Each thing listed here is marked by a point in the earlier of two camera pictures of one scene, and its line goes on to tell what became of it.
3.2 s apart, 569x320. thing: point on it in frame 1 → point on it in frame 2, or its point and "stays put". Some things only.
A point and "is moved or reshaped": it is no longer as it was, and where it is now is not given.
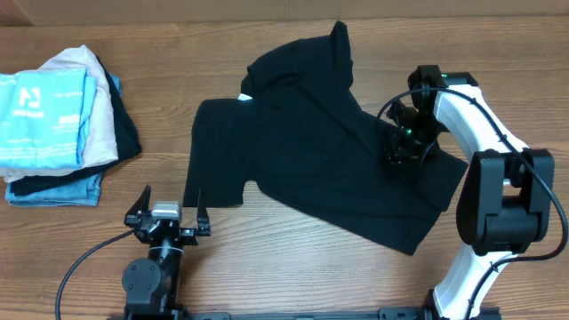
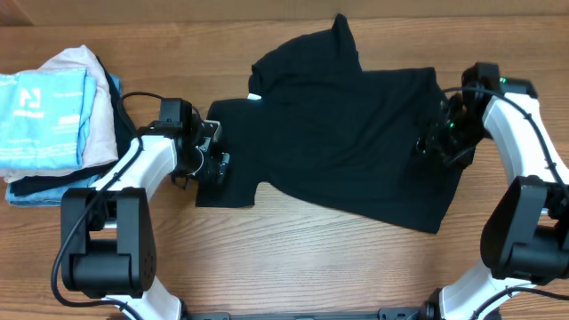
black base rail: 386,314 stays put
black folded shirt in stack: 128,145 stays put
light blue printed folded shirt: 44,116 stays put
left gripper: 189,236 → 216,168
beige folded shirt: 102,141 stays put
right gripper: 396,149 → 459,158
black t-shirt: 299,132 is moved or reshaped
